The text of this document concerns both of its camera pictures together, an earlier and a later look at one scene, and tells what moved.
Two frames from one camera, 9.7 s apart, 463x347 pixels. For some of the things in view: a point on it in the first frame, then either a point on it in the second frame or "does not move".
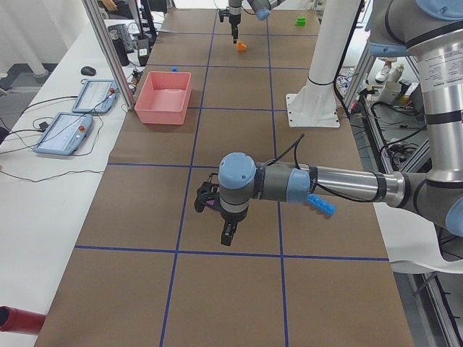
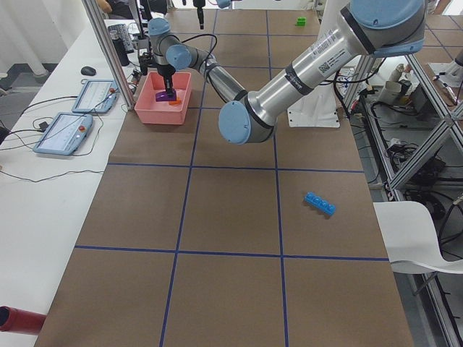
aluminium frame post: x=105 y=39 does not move
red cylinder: x=17 y=320 does not move
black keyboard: x=124 y=34 does not move
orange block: x=241 y=46 to x=175 y=103
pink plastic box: x=164 y=97 does not move
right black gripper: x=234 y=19 to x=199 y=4
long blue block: x=323 y=205 does not move
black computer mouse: x=87 y=70 does not move
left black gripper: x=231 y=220 to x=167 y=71
